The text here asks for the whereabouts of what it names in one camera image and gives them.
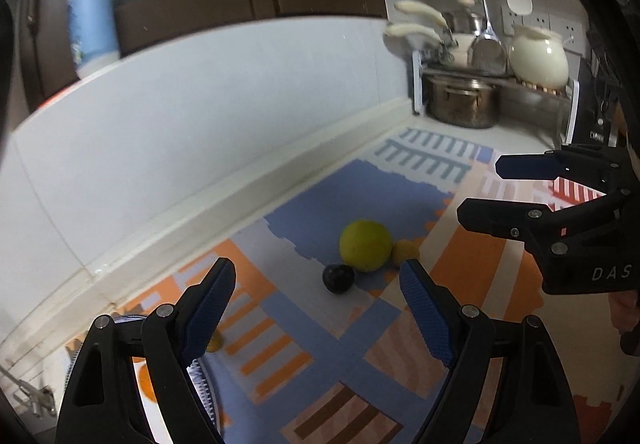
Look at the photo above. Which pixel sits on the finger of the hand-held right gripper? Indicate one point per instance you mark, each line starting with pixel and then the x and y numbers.
pixel 522 166
pixel 495 216

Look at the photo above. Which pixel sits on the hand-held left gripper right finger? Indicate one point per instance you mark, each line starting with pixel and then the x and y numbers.
pixel 430 319

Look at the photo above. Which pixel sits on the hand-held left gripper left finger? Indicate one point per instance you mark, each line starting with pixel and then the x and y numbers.
pixel 207 314

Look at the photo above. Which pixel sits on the small yellow fruit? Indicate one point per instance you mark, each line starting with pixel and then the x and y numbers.
pixel 405 250
pixel 215 344

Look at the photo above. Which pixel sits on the blue rimmed white plate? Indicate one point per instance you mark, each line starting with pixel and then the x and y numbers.
pixel 202 389

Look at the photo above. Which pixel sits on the orange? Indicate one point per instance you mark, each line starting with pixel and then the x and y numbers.
pixel 146 381

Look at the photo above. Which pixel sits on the green apple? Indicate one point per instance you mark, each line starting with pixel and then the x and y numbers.
pixel 365 244

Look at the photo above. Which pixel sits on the dark plum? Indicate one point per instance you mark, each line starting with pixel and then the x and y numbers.
pixel 338 278

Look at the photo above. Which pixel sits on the person's right hand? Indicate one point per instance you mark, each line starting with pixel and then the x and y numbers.
pixel 626 311

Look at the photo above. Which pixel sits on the steel dish rack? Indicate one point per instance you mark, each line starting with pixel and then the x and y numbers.
pixel 572 109

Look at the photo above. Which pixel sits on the colourful patterned mat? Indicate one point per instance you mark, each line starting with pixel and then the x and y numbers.
pixel 350 349

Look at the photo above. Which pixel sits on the steel stock pot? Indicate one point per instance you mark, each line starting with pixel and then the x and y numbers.
pixel 462 101

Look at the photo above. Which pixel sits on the black appliance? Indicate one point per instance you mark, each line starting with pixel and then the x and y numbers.
pixel 597 114

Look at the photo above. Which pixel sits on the white ceramic pot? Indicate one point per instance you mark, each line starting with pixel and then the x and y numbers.
pixel 537 56

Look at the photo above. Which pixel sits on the steel spatula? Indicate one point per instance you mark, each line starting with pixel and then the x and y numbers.
pixel 487 54

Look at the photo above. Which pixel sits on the small lidded steel pot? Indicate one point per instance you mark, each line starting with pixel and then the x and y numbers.
pixel 465 21

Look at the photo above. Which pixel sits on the white blue pump bottle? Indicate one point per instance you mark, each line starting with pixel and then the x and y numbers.
pixel 92 24

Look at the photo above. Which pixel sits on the white wall outlet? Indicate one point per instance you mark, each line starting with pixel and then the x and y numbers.
pixel 572 31

